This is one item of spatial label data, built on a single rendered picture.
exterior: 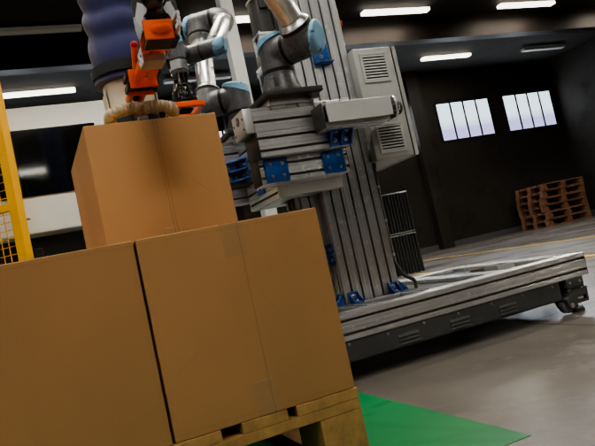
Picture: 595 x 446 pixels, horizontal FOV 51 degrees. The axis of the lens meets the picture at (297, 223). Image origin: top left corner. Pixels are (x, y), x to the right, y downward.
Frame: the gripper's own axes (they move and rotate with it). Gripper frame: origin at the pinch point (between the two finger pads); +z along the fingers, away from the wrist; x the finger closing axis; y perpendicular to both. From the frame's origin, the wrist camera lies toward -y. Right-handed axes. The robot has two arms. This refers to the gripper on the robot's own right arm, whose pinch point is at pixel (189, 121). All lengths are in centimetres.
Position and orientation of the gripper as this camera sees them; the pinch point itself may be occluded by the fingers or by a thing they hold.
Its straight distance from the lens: 258.5
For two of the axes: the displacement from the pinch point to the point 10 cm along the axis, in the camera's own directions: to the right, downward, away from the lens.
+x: 9.1, -1.7, 3.8
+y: 3.6, -1.4, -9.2
